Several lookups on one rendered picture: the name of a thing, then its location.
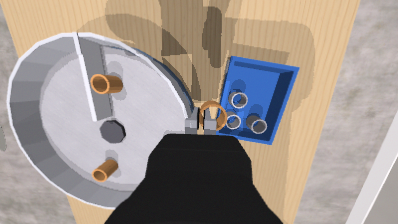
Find blue crate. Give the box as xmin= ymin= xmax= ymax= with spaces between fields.
xmin=216 ymin=56 xmax=300 ymax=145

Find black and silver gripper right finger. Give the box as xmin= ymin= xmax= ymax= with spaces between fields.
xmin=203 ymin=108 xmax=217 ymax=135

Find bronze bushing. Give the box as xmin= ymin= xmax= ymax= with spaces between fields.
xmin=92 ymin=159 xmax=118 ymax=182
xmin=199 ymin=100 xmax=227 ymax=131
xmin=91 ymin=74 xmax=123 ymax=94

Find grey metal sleeve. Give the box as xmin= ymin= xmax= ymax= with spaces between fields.
xmin=228 ymin=92 xmax=248 ymax=109
xmin=246 ymin=115 xmax=267 ymax=134
xmin=226 ymin=111 xmax=241 ymax=129

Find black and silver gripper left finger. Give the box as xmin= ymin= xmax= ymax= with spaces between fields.
xmin=185 ymin=107 xmax=200 ymax=134

